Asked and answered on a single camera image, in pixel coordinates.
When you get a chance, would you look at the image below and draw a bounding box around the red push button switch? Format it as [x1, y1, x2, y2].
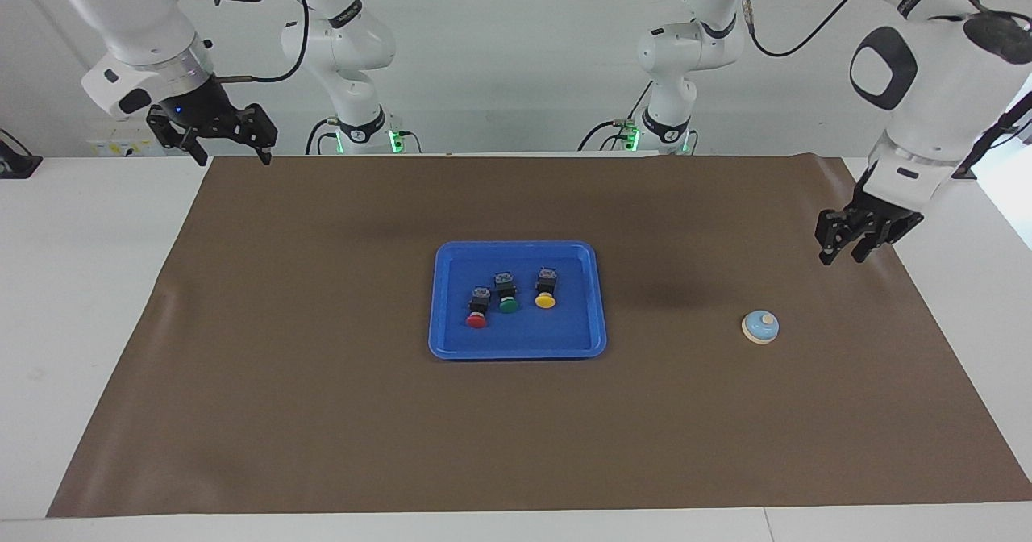
[466, 286, 493, 330]

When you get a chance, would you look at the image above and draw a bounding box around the green push button switch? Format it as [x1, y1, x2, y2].
[493, 270, 521, 315]

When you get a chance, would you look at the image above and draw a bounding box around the light blue call bell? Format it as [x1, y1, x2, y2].
[742, 311, 781, 346]

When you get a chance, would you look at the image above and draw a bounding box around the blue plastic tray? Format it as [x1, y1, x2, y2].
[428, 240, 608, 361]

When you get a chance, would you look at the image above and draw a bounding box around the black rod stand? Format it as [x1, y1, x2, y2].
[951, 90, 1032, 181]

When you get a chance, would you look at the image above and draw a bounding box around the black table clamp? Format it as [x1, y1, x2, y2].
[0, 128, 43, 180]

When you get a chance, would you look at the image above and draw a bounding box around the brown table mat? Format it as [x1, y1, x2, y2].
[46, 153, 1032, 519]

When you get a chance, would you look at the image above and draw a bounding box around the white wall socket box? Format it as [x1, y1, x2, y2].
[86, 119, 166, 157]

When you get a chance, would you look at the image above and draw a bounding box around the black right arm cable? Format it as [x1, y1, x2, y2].
[214, 0, 310, 85]

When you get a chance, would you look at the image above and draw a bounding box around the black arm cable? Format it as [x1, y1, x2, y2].
[214, 0, 310, 85]
[738, 0, 1009, 59]

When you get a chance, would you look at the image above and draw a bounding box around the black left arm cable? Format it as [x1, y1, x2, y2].
[738, 0, 1009, 59]

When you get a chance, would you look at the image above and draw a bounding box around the black base cable with connector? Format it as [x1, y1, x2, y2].
[576, 82, 654, 154]

